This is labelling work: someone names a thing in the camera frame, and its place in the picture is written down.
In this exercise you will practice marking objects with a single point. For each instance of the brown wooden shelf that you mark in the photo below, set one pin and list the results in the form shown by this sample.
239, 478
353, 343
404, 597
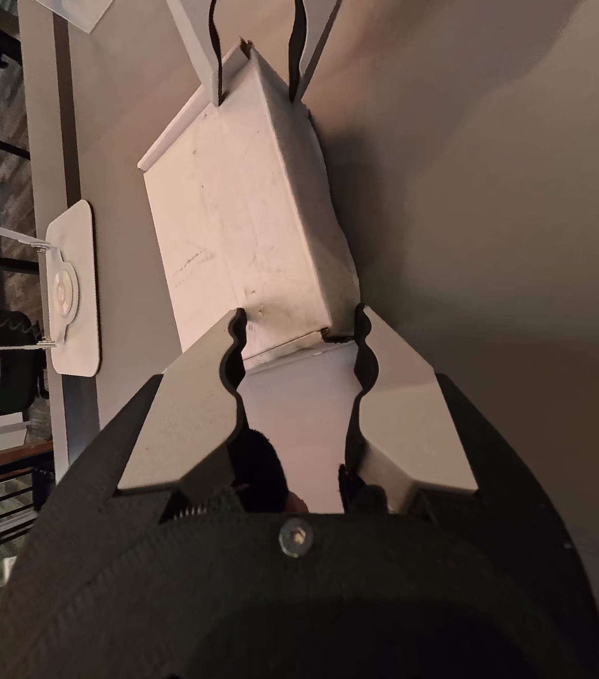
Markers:
7, 459

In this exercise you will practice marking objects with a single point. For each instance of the person's left hand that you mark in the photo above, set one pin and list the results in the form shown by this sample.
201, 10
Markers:
298, 504

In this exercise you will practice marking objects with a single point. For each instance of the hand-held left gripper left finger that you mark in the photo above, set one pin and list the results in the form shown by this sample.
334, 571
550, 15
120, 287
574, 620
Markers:
182, 424

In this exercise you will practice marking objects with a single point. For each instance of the white cardboard box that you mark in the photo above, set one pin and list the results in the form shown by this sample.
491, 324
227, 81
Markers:
251, 212

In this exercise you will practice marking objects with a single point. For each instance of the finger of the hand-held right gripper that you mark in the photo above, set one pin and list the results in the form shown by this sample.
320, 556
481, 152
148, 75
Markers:
196, 32
315, 32

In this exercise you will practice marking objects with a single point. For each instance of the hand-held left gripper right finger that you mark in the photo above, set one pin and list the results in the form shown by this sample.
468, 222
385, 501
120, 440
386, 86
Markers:
416, 424

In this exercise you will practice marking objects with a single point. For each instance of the white sign stand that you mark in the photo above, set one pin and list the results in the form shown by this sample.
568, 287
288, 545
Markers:
84, 318

